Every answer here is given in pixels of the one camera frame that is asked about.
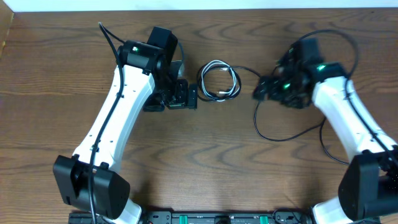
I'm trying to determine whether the long black usb cable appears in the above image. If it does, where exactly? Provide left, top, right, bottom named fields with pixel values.
left=231, top=64, right=351, bottom=166

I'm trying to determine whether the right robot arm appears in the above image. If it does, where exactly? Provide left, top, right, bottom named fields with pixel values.
left=252, top=38, right=397, bottom=223

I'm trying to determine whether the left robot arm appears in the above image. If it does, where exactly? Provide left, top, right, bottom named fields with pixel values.
left=53, top=27, right=198, bottom=223

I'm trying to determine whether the short black usb cable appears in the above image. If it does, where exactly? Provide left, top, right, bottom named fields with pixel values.
left=196, top=62, right=243, bottom=103

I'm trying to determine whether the white usb cable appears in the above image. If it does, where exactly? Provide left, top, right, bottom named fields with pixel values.
left=200, top=60, right=241, bottom=102

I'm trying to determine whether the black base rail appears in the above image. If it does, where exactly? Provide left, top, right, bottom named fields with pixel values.
left=68, top=210, right=315, bottom=224

